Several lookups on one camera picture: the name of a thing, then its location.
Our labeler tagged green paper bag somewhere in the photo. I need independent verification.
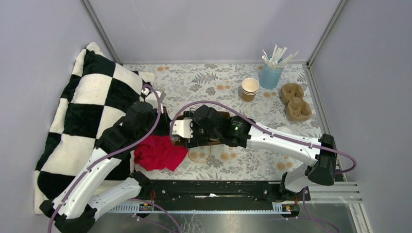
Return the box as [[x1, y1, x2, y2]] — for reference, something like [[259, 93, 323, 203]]
[[172, 105, 230, 163]]

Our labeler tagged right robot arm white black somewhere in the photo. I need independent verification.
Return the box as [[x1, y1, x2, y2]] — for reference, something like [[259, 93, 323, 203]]
[[172, 105, 337, 200]]

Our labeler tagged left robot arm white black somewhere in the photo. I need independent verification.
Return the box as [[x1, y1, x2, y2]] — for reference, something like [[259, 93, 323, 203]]
[[39, 102, 171, 233]]

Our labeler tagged red cloth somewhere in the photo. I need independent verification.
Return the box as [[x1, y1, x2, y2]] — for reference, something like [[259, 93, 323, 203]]
[[134, 135, 188, 171]]

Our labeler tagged stack of paper cups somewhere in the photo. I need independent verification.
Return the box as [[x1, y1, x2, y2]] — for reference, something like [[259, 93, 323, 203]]
[[241, 78, 260, 102]]

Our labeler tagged stack of white lids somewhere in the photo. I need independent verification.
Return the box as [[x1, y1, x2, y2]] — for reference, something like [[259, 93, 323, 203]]
[[277, 126, 292, 133]]

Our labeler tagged black white checkered pillow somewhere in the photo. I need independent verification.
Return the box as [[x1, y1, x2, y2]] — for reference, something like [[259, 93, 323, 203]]
[[34, 42, 155, 215]]

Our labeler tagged blue cup holder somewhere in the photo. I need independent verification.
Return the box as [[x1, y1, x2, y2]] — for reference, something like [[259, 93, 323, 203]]
[[259, 62, 283, 89]]

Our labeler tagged floral table mat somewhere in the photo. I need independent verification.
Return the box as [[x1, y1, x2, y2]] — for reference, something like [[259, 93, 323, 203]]
[[127, 64, 323, 181]]

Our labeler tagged white wrapped straws bundle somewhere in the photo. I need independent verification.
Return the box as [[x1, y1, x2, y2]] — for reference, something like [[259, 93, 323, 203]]
[[261, 44, 299, 70]]

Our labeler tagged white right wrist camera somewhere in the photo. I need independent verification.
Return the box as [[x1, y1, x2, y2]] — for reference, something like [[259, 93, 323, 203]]
[[172, 117, 193, 139]]

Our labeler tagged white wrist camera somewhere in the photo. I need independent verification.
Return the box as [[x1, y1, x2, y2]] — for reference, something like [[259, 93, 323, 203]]
[[140, 88, 166, 113], [172, 117, 193, 139]]

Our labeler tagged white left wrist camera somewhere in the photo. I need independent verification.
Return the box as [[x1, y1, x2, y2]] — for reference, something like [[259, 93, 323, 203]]
[[140, 88, 166, 113]]

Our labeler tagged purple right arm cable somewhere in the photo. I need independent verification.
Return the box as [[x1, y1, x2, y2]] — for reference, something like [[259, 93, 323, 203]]
[[170, 100, 357, 233]]

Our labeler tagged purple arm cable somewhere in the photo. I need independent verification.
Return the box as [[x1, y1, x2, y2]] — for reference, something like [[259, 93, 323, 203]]
[[170, 100, 357, 233], [47, 84, 183, 233]]

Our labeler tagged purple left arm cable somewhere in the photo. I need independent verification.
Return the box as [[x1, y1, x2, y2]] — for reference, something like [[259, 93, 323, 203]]
[[47, 84, 183, 233]]

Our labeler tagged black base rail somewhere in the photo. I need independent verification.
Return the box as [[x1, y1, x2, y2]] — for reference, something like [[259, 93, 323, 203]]
[[130, 172, 310, 212]]

